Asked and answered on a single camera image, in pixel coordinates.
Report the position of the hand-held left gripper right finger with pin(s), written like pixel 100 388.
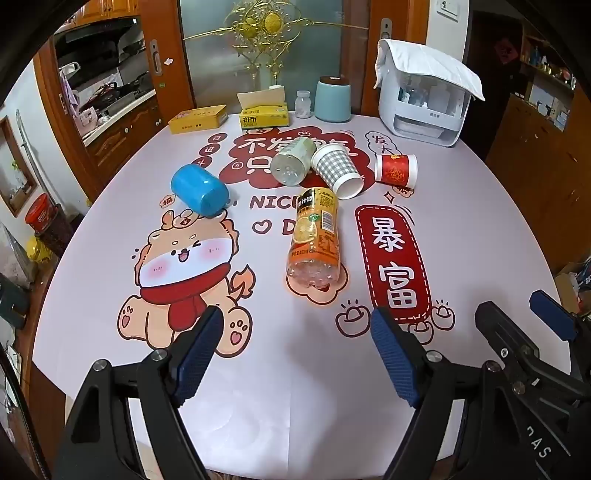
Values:
pixel 396 357

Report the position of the gold ornament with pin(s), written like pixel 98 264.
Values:
pixel 270 27

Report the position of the orange juice bottle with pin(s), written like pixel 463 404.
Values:
pixel 316 235

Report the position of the wooden wall shelf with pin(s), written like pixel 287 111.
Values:
pixel 551 78

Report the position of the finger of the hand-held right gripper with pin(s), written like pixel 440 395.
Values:
pixel 554 316
pixel 517 341

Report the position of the grey checkered paper cup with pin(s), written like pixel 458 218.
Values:
pixel 334 168

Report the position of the white countertop appliance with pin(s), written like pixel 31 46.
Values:
pixel 415 120

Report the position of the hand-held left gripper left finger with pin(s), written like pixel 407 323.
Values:
pixel 197 355

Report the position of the blue plastic cup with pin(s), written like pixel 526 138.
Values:
pixel 198 189

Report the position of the light blue canister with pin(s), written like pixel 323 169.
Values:
pixel 333 101

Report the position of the white quilted cloth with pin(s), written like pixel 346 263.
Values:
pixel 429 62

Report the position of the wooden kitchen cabinet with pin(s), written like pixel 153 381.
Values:
pixel 124 129

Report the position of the red patterned paper cup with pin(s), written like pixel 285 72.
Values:
pixel 395 170

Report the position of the dark woven basket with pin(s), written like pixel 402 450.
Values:
pixel 57 235

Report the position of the yellow tissue pack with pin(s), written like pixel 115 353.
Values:
pixel 263 115

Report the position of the red bucket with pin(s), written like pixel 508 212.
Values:
pixel 39 213

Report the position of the pink hanging cloth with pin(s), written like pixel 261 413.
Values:
pixel 70 92

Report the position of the wooden framed picture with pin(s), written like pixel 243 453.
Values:
pixel 16 170

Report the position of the flat yellow box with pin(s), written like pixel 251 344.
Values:
pixel 196 120

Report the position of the cardboard box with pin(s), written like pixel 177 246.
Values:
pixel 572 286

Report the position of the clear plastic bottle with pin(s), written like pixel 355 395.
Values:
pixel 292 161

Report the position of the small glass jar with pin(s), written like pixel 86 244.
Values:
pixel 303 106

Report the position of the printed cartoon tablecloth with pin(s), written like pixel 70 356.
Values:
pixel 277 369

